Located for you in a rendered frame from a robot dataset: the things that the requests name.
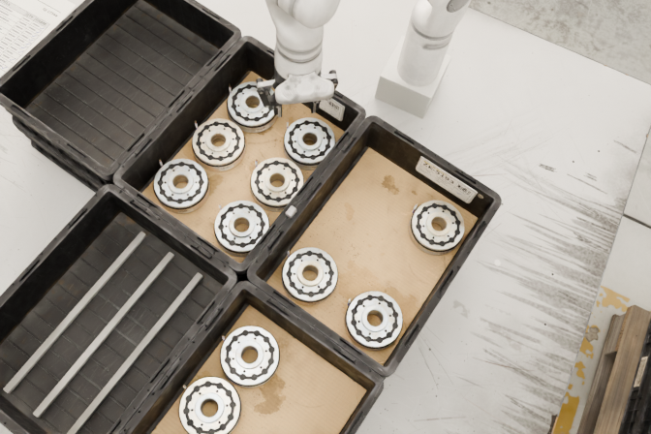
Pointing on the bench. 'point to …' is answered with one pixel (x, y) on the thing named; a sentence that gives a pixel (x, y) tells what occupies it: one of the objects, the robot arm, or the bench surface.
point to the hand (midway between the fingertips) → (295, 107)
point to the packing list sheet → (25, 15)
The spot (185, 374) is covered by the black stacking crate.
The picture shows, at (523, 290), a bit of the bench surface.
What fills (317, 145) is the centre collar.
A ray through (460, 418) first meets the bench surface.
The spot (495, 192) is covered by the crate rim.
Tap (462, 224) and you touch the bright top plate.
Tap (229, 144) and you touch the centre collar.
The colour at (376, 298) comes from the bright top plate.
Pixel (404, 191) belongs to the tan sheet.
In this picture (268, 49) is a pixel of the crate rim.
